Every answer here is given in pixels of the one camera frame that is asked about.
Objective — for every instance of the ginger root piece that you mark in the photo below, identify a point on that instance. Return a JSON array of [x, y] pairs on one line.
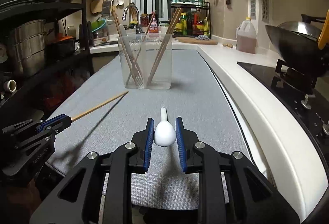
[[228, 45]]

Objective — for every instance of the wooden chopstick pair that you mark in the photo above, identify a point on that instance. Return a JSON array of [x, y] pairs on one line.
[[164, 46]]

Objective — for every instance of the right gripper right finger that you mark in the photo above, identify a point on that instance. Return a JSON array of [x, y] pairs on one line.
[[231, 189]]

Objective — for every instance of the red chili jar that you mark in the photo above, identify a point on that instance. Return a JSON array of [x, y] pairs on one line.
[[144, 20]]

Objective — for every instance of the white lidded jar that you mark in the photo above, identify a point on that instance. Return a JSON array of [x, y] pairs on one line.
[[164, 27]]

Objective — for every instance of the chrome kitchen faucet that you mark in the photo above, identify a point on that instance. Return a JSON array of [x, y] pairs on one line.
[[134, 16]]

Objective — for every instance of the stainless steel stock pot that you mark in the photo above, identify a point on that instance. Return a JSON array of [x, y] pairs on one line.
[[27, 47]]

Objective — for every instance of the hanging wooden cutting board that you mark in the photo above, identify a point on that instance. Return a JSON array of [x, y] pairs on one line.
[[96, 7]]

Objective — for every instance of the clear plastic utensil container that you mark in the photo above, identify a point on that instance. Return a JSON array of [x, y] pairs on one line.
[[155, 60]]

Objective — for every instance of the red dish soap bottle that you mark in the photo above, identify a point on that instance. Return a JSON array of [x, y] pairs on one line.
[[153, 25]]

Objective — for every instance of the black metal shelf rack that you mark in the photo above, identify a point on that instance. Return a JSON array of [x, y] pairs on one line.
[[68, 64]]

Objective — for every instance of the green and blue bowls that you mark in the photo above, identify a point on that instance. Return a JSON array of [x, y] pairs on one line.
[[99, 24]]

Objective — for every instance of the blue checkered cloth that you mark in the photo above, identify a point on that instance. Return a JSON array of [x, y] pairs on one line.
[[203, 38]]

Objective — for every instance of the black wok with lid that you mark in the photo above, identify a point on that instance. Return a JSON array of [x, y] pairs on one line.
[[303, 45]]

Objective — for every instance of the black spice rack with bottles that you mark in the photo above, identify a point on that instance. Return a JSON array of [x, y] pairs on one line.
[[194, 19]]

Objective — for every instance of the hanging metal grater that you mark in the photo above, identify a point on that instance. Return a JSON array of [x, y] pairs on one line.
[[106, 8]]

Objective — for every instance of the black gas stove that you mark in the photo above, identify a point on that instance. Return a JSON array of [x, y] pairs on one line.
[[311, 113]]

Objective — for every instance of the orange lidded pot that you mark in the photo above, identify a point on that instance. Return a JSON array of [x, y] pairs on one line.
[[60, 37]]

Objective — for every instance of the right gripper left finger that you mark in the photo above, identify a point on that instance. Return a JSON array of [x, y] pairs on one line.
[[99, 183]]

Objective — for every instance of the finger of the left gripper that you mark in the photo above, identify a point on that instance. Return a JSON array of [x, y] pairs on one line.
[[62, 119]]

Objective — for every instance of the round wooden cutting board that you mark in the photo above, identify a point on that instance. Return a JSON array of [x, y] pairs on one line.
[[191, 40]]

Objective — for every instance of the plastic jug of brown liquid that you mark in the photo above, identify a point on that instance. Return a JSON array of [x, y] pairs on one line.
[[246, 37]]

